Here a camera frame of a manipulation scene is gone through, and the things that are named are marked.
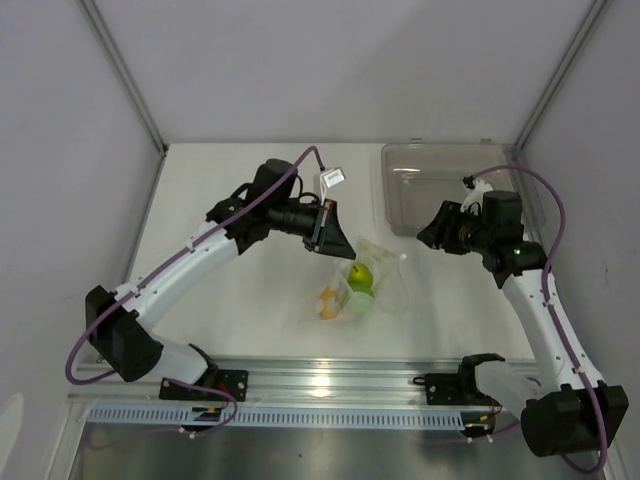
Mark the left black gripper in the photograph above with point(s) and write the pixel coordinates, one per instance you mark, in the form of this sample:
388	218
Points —
327	236

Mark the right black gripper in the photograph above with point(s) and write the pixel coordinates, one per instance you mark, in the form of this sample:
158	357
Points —
448	216

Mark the green pear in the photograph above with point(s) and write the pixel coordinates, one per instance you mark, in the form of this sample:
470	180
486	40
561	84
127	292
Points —
360	277

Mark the orange fruit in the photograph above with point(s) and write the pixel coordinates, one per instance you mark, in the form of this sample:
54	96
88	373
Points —
329	303

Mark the clear zip top bag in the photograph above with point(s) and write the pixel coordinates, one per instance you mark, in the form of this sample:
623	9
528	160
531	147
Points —
391	295

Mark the round green lime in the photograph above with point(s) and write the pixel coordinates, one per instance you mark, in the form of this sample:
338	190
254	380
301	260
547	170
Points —
359	304

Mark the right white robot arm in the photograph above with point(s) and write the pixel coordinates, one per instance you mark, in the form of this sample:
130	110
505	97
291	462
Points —
570	409

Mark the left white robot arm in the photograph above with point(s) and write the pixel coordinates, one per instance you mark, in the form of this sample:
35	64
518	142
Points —
121	322

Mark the clear plastic food container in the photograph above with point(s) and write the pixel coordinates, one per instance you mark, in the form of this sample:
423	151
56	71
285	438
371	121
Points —
415	178

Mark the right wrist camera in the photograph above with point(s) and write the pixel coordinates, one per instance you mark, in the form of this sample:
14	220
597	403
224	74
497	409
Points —
475	189

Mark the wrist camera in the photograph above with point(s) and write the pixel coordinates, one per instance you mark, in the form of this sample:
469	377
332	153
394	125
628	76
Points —
327	179
475	189

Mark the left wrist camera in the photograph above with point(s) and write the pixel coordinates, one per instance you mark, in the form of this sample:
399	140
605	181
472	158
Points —
327	179

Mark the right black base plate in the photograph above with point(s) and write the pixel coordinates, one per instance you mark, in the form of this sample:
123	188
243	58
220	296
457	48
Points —
448	389

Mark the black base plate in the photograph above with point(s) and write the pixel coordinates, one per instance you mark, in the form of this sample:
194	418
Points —
214	385
448	389

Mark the aluminium mounting rail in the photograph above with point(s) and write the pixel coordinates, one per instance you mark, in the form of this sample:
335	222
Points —
299	383

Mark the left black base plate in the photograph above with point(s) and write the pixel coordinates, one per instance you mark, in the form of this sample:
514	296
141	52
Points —
214	385

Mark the right aluminium frame post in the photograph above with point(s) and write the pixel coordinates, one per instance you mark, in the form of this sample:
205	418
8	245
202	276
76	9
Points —
576	46

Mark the aluminium frame post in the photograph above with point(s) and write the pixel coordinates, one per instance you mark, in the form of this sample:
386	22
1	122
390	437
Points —
576	46
112	53

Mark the slotted white cable duct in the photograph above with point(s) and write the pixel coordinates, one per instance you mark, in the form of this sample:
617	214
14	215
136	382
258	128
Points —
412	419

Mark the left aluminium frame post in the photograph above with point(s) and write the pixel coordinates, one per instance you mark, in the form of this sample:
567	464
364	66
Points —
112	53

